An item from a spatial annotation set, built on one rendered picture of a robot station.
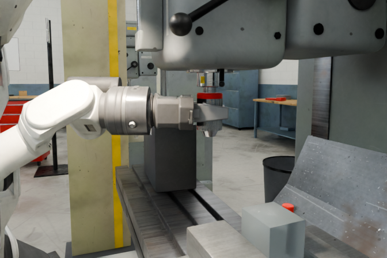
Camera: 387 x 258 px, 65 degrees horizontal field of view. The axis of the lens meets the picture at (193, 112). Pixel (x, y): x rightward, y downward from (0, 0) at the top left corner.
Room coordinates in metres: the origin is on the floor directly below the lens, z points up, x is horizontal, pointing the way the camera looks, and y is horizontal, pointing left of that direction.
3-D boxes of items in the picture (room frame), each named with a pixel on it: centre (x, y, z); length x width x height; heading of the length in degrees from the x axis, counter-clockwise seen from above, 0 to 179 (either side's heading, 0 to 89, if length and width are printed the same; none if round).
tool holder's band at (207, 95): (0.55, -0.03, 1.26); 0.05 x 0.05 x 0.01
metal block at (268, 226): (0.36, -0.10, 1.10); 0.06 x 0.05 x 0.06; 23
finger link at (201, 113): (0.52, -0.03, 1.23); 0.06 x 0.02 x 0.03; 91
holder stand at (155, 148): (0.93, 0.08, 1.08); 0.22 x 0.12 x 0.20; 17
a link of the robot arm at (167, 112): (0.55, 0.06, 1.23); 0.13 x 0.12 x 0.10; 2
